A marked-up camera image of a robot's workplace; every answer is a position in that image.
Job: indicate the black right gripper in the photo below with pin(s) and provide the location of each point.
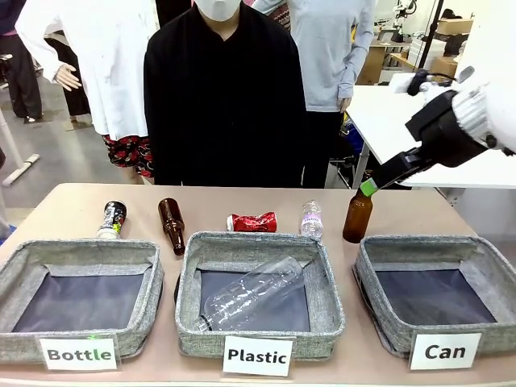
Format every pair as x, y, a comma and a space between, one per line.
447, 129

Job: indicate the stubby brown glass bottle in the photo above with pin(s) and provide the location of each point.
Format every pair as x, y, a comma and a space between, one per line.
358, 219

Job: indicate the small purple-label plastic bottle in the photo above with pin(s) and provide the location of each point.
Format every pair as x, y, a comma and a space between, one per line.
312, 221

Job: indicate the crushed red can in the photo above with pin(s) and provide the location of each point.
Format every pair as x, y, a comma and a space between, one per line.
254, 222

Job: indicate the long-neck brown glass bottle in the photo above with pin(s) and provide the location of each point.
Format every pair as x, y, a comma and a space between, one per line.
172, 223

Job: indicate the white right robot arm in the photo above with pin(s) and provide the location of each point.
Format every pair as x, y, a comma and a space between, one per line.
498, 117

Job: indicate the grey basket labelled Can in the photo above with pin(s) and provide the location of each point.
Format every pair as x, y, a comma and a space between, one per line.
427, 250

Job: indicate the grey basket labelled Plastic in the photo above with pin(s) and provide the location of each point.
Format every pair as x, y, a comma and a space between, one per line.
258, 246

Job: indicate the white Can label card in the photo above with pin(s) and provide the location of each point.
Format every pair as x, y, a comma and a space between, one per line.
444, 351

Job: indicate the grey basket labelled Bottle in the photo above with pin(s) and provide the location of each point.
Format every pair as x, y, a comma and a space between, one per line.
80, 346

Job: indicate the white background table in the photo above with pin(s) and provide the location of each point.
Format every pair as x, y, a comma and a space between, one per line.
383, 121

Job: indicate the large cardboard box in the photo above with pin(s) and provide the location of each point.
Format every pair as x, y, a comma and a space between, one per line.
443, 67

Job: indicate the wooden desk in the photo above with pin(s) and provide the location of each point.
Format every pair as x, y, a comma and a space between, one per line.
383, 60

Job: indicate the black stand pole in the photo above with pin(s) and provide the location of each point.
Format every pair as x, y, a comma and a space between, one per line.
429, 36

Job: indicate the mannequin in light blue top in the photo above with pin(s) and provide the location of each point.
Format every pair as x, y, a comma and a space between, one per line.
326, 52

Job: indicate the cardboard box on shelf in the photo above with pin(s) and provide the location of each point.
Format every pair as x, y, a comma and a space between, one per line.
454, 26

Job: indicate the person in black shirt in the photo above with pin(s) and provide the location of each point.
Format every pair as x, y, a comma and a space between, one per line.
223, 113

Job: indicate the large clear plastic bottle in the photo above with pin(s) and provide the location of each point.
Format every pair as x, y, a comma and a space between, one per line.
254, 290

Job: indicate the white Plastic label card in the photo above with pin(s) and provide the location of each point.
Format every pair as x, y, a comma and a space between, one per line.
257, 356

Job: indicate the white face mask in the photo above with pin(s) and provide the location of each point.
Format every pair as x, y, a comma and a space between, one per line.
217, 8

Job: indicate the red floral black shorts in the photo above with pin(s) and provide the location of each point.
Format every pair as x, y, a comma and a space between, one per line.
131, 155

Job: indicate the black labelled bottle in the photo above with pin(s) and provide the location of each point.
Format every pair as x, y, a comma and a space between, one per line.
113, 217

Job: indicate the mannequin in white shirt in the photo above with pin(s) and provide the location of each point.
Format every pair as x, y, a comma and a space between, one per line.
113, 60

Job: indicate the white Bottle label card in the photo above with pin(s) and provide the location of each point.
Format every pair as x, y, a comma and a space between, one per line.
78, 354

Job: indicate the person in dark clothes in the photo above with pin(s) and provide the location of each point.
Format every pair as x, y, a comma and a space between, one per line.
20, 68

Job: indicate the white frame leg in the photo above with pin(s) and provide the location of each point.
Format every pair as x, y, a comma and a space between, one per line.
14, 161

